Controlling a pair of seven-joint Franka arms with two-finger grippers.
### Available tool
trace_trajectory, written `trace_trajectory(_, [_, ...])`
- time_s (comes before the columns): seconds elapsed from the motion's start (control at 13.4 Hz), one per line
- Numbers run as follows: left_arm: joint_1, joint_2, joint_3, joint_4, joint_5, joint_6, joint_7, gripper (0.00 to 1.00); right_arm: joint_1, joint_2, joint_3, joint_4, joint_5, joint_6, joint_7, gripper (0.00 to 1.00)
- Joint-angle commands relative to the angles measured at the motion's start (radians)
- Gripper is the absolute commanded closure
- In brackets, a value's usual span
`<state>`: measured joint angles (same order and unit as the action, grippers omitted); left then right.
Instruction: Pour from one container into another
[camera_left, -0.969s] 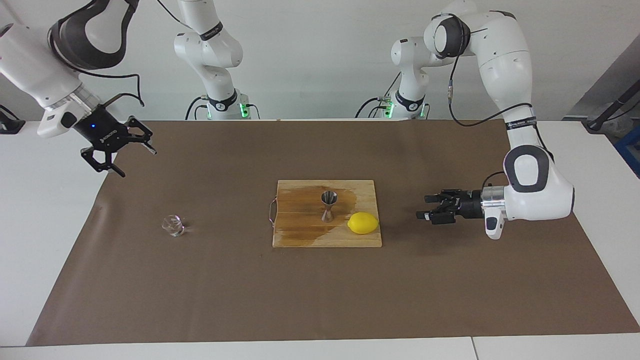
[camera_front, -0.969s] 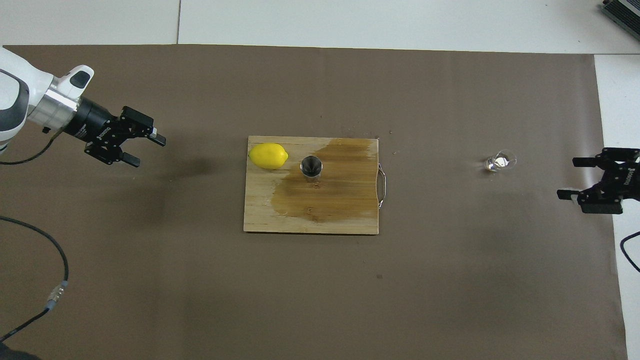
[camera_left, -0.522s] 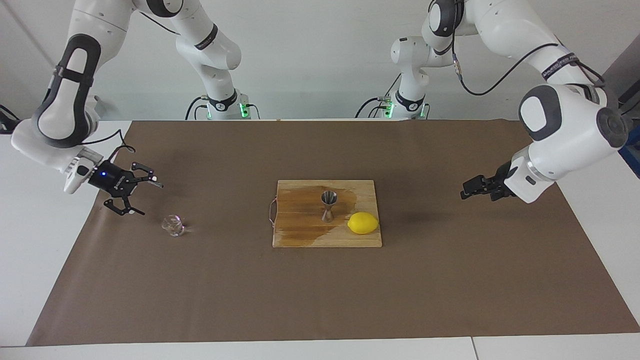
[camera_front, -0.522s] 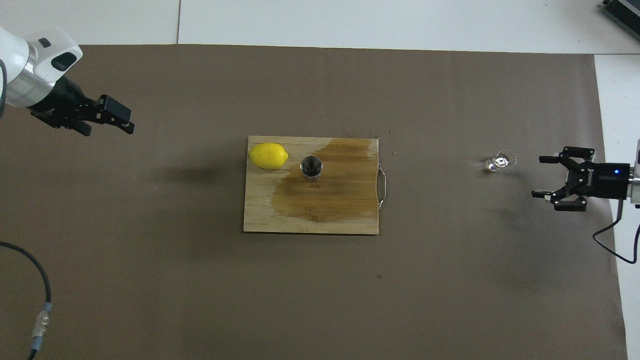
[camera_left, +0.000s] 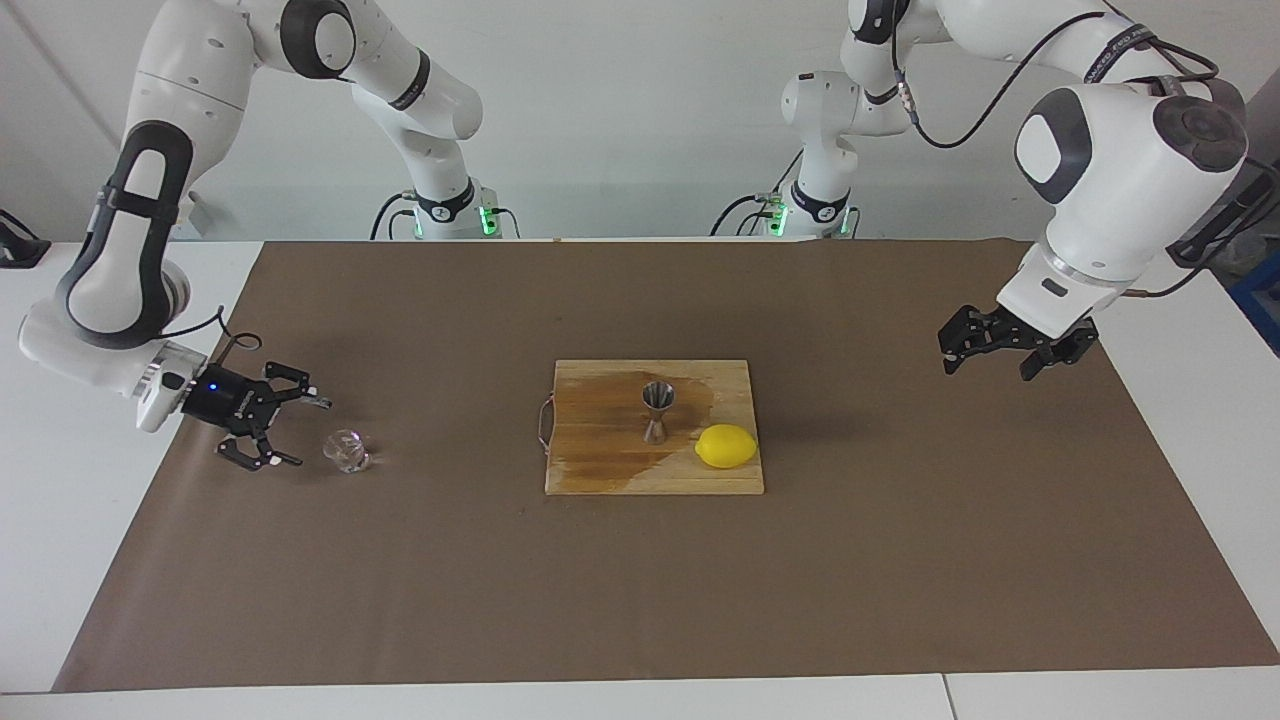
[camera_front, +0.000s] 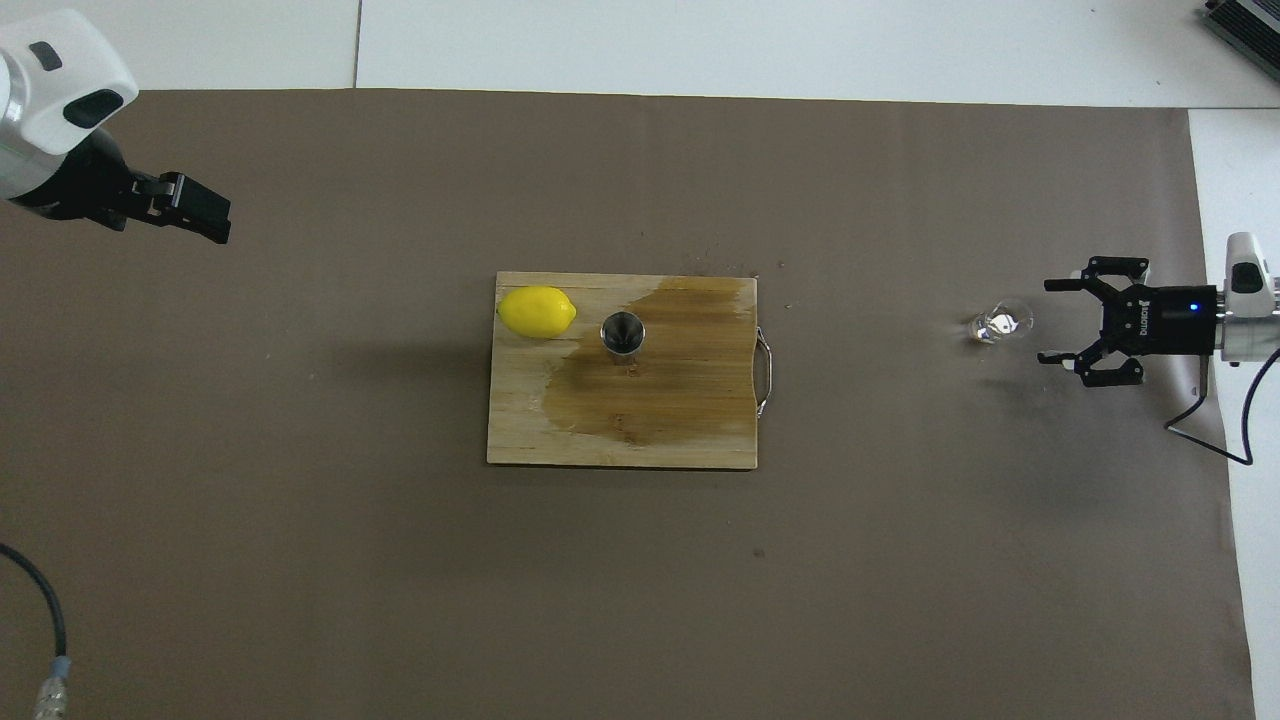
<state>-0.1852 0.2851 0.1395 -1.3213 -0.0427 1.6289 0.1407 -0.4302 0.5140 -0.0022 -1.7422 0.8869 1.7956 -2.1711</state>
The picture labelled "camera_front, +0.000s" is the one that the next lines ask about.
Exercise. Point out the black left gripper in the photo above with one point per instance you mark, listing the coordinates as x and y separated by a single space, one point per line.
85 185

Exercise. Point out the grey vented electronics box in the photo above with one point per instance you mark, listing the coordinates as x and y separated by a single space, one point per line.
1250 25

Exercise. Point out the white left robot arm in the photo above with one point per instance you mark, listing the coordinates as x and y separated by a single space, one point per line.
50 90

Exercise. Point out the brown paper table mat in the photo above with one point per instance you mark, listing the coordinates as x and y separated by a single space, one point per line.
300 550

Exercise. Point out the yellow lemon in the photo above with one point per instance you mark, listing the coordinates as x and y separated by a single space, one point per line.
537 312

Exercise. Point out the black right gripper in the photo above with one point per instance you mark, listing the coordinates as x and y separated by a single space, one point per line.
1165 320

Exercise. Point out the small clear glass cup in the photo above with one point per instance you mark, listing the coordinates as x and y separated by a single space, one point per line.
995 324

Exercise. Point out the steel double cone jigger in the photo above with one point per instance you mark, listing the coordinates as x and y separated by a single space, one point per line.
622 335

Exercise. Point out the wooden cutting board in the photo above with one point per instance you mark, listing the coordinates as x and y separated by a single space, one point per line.
700 420

